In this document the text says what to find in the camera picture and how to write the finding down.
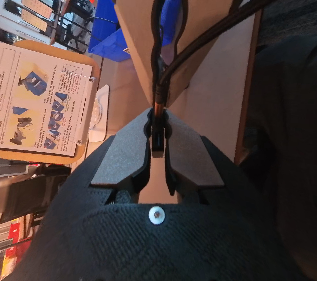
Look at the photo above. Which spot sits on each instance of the printed instruction sheet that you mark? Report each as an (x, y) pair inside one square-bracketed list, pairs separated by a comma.
[(37, 93)]

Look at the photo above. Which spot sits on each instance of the black framed picture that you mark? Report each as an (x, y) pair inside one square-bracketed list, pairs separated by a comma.
[(12, 7)]

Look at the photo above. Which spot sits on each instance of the beige wall calendar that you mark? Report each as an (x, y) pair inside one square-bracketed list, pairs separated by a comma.
[(33, 21), (37, 4)]

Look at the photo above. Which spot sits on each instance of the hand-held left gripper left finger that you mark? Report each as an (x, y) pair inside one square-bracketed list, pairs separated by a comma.
[(118, 157)]

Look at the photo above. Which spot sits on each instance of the wooden table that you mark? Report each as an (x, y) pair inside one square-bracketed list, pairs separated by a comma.
[(69, 1)]

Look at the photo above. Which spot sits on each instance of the blue plastic bin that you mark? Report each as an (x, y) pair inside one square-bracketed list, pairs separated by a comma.
[(109, 46)]

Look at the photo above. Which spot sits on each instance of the white stand base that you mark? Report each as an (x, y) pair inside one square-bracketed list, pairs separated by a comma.
[(104, 103)]

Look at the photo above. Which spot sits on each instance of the shelf with colourful packages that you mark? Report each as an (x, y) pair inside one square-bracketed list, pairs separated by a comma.
[(14, 248)]

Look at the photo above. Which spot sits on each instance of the person's dark trousers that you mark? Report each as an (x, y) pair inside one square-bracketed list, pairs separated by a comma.
[(284, 137)]

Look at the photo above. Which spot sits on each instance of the wooden sign board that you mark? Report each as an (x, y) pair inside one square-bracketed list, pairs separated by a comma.
[(80, 152)]

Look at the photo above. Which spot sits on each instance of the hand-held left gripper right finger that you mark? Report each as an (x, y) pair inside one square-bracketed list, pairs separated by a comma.
[(193, 159)]

